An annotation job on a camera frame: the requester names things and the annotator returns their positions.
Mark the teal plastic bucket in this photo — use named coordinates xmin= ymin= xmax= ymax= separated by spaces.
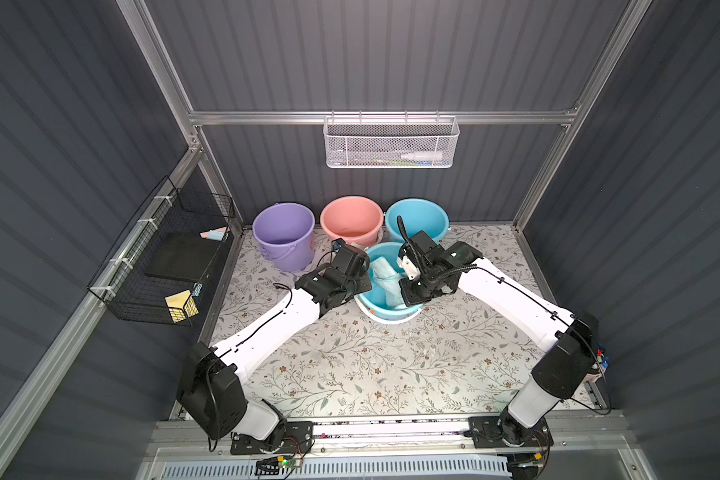
xmin=385 ymin=198 xmax=450 ymax=242
xmin=355 ymin=242 xmax=423 ymax=324

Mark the black wire wall basket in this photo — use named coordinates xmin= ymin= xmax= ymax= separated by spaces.
xmin=88 ymin=177 xmax=236 ymax=327

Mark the white bottle in basket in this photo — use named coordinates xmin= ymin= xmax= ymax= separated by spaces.
xmin=401 ymin=151 xmax=444 ymax=164

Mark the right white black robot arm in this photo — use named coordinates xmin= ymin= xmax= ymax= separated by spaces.
xmin=396 ymin=217 xmax=604 ymax=446

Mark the white wire mesh basket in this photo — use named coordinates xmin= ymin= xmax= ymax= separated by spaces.
xmin=323 ymin=115 xmax=460 ymax=169

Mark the floral patterned table mat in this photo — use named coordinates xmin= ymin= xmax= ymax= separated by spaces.
xmin=212 ymin=224 xmax=543 ymax=418

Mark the purple plastic bucket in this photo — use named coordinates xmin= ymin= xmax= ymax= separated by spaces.
xmin=252 ymin=203 xmax=315 ymax=272

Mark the mint green microfiber cloth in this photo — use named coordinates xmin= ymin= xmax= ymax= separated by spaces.
xmin=370 ymin=257 xmax=406 ymax=310

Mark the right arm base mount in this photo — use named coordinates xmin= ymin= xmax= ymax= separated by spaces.
xmin=463 ymin=415 xmax=554 ymax=449

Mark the pink plastic bucket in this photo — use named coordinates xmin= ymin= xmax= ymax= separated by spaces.
xmin=320 ymin=196 xmax=384 ymax=247

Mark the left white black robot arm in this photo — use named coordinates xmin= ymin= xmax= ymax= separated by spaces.
xmin=177 ymin=239 xmax=371 ymax=450

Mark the yellow sticky note pad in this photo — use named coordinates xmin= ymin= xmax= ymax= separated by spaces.
xmin=165 ymin=290 xmax=199 ymax=323

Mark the black notebook in basket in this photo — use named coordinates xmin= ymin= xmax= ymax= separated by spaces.
xmin=145 ymin=233 xmax=221 ymax=282

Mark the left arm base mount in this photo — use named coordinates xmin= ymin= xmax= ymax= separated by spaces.
xmin=230 ymin=421 xmax=314 ymax=456

